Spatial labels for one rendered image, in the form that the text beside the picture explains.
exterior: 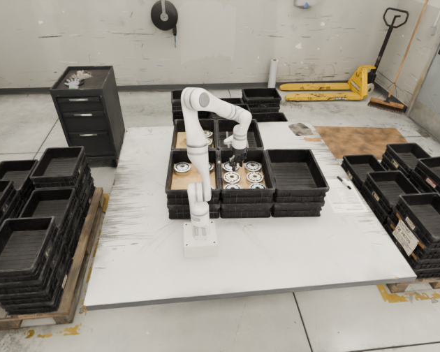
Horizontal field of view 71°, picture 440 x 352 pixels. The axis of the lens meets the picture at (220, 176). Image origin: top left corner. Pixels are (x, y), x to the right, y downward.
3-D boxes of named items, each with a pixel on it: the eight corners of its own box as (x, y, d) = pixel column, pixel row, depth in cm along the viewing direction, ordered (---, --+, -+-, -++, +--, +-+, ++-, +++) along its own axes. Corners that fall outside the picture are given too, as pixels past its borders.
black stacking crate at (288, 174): (325, 204, 177) (330, 189, 170) (274, 205, 175) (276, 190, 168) (306, 163, 208) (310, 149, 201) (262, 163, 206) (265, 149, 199)
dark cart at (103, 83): (120, 169, 331) (102, 88, 275) (76, 171, 327) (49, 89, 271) (127, 140, 378) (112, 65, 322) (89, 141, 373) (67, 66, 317)
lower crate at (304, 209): (321, 218, 184) (325, 203, 176) (271, 219, 182) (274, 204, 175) (304, 176, 215) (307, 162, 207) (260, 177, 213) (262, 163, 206)
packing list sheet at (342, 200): (371, 211, 188) (371, 211, 188) (334, 214, 186) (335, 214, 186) (348, 178, 214) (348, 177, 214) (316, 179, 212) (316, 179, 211)
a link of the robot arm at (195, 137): (177, 88, 127) (181, 148, 136) (192, 89, 121) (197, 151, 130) (193, 86, 133) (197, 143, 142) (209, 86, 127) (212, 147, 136)
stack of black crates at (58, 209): (74, 259, 224) (59, 227, 203) (30, 262, 221) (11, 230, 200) (86, 218, 255) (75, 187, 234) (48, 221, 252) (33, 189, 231)
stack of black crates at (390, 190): (411, 234, 249) (430, 202, 228) (376, 236, 246) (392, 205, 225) (385, 200, 280) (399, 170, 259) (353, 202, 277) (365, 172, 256)
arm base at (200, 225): (209, 239, 158) (208, 216, 147) (191, 240, 158) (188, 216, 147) (210, 226, 165) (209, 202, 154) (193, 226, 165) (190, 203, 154)
